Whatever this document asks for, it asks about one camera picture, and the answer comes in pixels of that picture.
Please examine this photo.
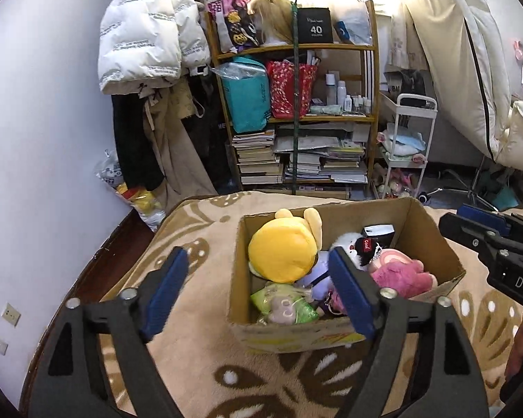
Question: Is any beige printed blanket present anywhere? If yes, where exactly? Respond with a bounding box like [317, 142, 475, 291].
[20, 192, 523, 418]

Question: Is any pink plush bear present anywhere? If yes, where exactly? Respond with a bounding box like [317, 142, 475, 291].
[329, 248, 439, 316]

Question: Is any white padded mattress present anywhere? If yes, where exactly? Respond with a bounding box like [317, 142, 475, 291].
[403, 0, 523, 162]

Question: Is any printed cardboard box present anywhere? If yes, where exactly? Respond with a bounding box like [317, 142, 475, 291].
[227, 197, 466, 354]

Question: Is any wooden bookshelf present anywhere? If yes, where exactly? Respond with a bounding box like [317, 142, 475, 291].
[205, 0, 381, 196]

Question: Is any stack of books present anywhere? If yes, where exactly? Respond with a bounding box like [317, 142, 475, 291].
[232, 130, 369, 186]

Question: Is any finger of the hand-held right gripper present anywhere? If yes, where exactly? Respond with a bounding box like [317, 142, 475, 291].
[457, 204, 517, 232]
[439, 212, 506, 266]

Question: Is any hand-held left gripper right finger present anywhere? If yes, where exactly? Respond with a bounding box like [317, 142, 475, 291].
[328, 246, 491, 418]

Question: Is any green pole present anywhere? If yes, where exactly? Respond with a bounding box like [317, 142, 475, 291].
[290, 0, 301, 196]

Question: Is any black coat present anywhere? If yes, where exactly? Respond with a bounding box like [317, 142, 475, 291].
[111, 91, 164, 192]

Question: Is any white and black plush toy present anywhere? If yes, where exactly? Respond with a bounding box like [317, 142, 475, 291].
[329, 232, 382, 273]

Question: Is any yellow plush toy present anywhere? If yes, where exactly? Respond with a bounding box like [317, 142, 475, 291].
[248, 208, 322, 283]

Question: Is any clear plastic bag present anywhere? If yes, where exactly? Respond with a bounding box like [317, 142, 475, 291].
[95, 150, 168, 231]

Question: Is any group of small bottles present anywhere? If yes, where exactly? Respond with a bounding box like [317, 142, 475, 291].
[325, 73, 373, 114]

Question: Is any blonde wig on stand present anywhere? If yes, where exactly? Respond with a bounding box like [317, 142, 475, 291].
[249, 0, 296, 46]

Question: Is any teal shopping bag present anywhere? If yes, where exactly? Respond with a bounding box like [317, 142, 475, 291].
[220, 56, 271, 135]

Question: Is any white and blue plastic bag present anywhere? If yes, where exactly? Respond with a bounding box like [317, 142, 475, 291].
[333, 0, 373, 46]

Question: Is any black tissue pack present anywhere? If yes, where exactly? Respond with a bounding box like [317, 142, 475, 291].
[361, 224, 396, 247]

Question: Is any green packaged plush toy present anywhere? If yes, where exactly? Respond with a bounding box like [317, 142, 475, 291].
[249, 282, 325, 325]

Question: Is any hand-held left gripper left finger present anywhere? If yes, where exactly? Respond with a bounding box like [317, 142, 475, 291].
[20, 246, 189, 418]

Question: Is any white trolley cart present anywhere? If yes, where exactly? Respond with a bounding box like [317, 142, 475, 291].
[372, 93, 439, 201]

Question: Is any lavender plush toy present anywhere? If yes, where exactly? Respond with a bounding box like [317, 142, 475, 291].
[294, 255, 334, 299]

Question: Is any metal chair base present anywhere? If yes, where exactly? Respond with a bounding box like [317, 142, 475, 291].
[427, 157, 498, 210]

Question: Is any red patterned bag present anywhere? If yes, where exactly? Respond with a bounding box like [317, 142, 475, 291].
[266, 61, 319, 118]

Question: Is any black square box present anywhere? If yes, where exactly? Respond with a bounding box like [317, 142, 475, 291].
[296, 7, 334, 45]

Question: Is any beige hanging garment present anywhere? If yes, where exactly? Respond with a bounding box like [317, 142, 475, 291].
[142, 83, 219, 210]

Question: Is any pink and black printed bag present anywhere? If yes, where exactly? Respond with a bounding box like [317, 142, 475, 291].
[207, 0, 260, 51]

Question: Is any white puffer jacket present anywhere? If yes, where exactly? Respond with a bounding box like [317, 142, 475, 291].
[97, 0, 212, 95]

